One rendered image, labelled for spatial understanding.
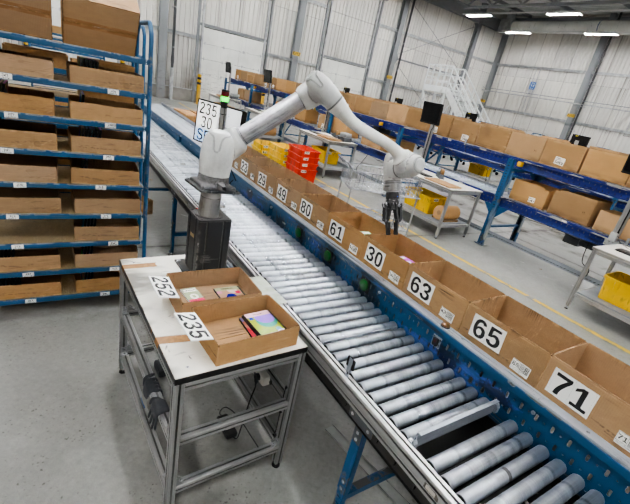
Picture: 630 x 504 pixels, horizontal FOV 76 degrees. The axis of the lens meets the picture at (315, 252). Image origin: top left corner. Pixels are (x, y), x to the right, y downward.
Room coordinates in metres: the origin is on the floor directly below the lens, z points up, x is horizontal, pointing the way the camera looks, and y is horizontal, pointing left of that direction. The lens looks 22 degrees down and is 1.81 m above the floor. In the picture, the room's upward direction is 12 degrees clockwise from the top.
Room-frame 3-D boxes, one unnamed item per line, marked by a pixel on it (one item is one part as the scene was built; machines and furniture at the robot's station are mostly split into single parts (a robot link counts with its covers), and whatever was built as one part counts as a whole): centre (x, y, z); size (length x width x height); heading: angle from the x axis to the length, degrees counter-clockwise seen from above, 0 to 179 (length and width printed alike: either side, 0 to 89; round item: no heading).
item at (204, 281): (1.70, 0.44, 0.80); 0.38 x 0.28 x 0.10; 127
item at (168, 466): (1.70, 0.48, 0.36); 1.00 x 0.58 x 0.72; 39
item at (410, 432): (1.26, -0.64, 0.72); 0.52 x 0.05 x 0.05; 126
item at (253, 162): (3.80, 0.66, 0.96); 0.39 x 0.29 x 0.17; 36
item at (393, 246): (2.22, -0.50, 0.96); 0.39 x 0.29 x 0.17; 36
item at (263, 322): (1.54, 0.15, 0.79); 0.19 x 0.14 x 0.02; 41
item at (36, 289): (2.36, 1.91, 0.19); 0.40 x 0.30 x 0.10; 125
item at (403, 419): (1.31, -0.60, 0.72); 0.52 x 0.05 x 0.05; 126
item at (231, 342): (1.47, 0.23, 0.80); 0.38 x 0.28 x 0.10; 131
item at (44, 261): (2.36, 1.92, 0.39); 0.40 x 0.30 x 0.10; 127
